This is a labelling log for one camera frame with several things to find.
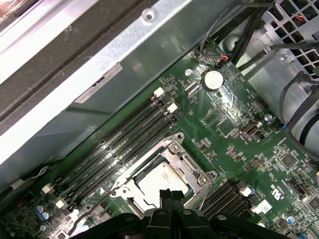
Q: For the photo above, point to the silver coin cell battery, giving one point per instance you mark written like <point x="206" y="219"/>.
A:
<point x="213" y="79"/>

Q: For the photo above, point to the green motherboard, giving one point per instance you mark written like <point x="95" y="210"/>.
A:
<point x="224" y="119"/>

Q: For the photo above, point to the RAM slot with black clips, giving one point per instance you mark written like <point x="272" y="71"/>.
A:
<point x="127" y="159"/>
<point x="112" y="146"/>
<point x="224" y="196"/>
<point x="241" y="207"/>

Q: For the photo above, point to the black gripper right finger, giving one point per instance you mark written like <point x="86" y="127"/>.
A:
<point x="177" y="199"/>

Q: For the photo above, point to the silver CPU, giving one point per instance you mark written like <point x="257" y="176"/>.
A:
<point x="162" y="176"/>

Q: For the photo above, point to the internal USB port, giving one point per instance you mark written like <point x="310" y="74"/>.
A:
<point x="249" y="130"/>

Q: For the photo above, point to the black and silver PC case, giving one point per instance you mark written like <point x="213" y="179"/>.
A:
<point x="149" y="49"/>

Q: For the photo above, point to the CPU socket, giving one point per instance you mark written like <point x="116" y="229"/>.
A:
<point x="175" y="139"/>

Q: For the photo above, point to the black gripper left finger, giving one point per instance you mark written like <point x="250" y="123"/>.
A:
<point x="165" y="199"/>

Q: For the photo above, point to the silver metal drive cage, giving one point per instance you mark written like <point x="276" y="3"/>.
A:
<point x="269" y="74"/>

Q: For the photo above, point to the RAM slot with white clips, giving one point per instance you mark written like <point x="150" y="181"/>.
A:
<point x="119" y="153"/>
<point x="234" y="201"/>
<point x="104" y="140"/>
<point x="250" y="213"/>

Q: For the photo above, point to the white label sticker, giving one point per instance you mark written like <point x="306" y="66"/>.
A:
<point x="99" y="84"/>

